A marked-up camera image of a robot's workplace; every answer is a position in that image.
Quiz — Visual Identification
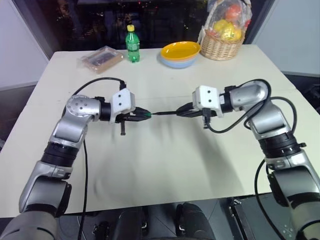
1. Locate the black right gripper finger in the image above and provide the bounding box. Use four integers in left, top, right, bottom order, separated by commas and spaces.
176, 110, 201, 119
175, 101, 194, 114

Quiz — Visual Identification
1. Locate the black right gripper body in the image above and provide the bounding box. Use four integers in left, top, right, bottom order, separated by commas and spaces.
191, 109, 218, 119

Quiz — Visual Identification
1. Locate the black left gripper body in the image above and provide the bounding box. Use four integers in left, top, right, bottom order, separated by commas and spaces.
115, 106, 145, 136

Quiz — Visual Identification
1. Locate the light blue bowl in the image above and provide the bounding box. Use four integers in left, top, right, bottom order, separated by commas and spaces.
159, 55, 199, 70

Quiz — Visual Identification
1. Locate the pink bowl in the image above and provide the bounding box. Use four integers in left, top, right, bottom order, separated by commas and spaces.
161, 52, 200, 64

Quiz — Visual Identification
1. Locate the yellow bowl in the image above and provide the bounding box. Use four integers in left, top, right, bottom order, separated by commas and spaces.
160, 41, 202, 62

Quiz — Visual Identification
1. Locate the clear plastic box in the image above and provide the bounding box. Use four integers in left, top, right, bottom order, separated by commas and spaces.
76, 45, 125, 75

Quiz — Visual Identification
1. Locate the green plastic bottle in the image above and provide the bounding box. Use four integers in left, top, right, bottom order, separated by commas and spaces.
124, 24, 141, 64

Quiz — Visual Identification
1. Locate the wicker basket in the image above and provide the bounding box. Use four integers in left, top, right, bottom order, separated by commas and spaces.
200, 27, 246, 61

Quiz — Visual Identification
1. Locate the yellow fruit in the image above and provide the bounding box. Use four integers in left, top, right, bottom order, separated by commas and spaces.
221, 26, 243, 42
213, 19, 232, 35

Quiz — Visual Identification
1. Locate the dark window pane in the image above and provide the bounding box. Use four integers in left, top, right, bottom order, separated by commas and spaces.
32, 0, 274, 52

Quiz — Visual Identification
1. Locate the orange fruit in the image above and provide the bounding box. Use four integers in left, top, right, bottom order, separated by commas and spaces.
225, 4, 244, 21

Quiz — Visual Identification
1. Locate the black flat box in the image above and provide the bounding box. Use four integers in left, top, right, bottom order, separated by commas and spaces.
228, 193, 302, 240

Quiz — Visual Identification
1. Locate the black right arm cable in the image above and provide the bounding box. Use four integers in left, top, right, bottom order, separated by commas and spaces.
202, 78, 301, 240

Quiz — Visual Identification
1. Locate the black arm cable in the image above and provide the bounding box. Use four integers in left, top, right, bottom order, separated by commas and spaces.
71, 76, 128, 240
202, 78, 301, 240

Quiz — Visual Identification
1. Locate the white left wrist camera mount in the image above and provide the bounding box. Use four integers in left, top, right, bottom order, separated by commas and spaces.
109, 90, 137, 125

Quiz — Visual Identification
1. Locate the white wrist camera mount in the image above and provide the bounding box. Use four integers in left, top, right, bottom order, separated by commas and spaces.
191, 85, 225, 119
109, 90, 137, 125

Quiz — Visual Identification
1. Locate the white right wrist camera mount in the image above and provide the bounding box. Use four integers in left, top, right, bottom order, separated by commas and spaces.
191, 85, 225, 119

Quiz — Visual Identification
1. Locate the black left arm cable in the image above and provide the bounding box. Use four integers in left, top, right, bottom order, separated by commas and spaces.
71, 76, 128, 240

